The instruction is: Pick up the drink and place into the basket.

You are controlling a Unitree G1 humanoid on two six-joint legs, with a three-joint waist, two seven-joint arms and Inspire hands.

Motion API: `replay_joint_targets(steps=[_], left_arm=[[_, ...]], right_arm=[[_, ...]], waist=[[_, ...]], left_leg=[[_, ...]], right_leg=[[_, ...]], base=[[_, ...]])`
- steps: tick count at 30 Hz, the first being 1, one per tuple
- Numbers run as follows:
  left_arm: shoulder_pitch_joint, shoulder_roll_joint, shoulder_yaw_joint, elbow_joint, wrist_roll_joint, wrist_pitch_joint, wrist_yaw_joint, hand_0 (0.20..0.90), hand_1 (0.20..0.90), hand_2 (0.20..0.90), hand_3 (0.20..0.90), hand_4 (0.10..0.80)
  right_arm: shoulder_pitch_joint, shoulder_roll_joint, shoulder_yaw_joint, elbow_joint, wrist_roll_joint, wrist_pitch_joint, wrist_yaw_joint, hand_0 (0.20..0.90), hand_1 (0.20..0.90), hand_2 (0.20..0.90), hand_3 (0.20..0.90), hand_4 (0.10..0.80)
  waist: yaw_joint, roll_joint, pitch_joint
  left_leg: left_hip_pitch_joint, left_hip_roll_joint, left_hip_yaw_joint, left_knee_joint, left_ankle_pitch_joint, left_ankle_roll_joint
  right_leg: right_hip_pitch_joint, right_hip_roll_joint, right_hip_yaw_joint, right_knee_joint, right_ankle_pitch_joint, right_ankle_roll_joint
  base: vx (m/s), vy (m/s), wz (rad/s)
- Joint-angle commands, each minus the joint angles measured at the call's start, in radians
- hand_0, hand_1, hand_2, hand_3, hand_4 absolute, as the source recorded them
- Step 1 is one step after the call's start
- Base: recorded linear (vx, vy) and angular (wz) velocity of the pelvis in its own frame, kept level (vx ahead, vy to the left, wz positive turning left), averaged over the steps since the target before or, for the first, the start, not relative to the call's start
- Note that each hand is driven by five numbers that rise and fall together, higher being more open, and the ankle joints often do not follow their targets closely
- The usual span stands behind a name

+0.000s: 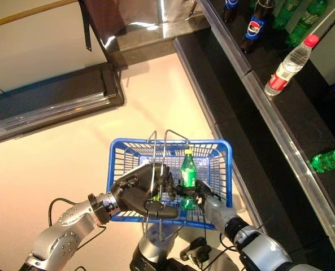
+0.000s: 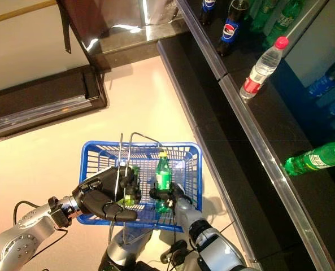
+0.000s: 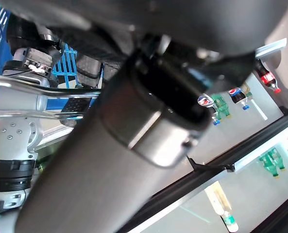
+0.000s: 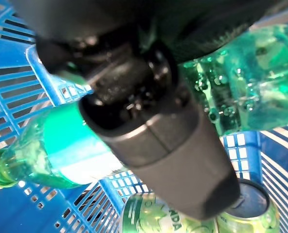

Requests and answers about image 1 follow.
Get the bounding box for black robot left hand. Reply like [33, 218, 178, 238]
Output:
[110, 163, 179, 218]

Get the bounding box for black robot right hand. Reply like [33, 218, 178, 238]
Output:
[174, 180, 222, 211]

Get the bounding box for green sprite bottle yellow cap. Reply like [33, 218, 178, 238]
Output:
[271, 0, 299, 30]
[180, 148, 198, 210]
[310, 145, 335, 173]
[285, 0, 330, 49]

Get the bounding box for blue plastic shopping basket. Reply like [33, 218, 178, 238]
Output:
[106, 129, 233, 244]

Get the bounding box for silver robot right leg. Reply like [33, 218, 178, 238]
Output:
[179, 237, 213, 265]

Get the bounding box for black bottom shelf board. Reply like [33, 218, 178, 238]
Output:
[173, 29, 335, 271]

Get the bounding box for black shelf board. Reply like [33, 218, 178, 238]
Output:
[173, 29, 335, 271]
[195, 0, 335, 256]

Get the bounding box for black middle shelf board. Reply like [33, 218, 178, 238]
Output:
[195, 0, 335, 256]

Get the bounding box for clear water bottle red cap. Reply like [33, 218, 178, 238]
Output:
[263, 34, 320, 98]

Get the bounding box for glossy brown end panel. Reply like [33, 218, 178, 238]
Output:
[78, 0, 212, 70]

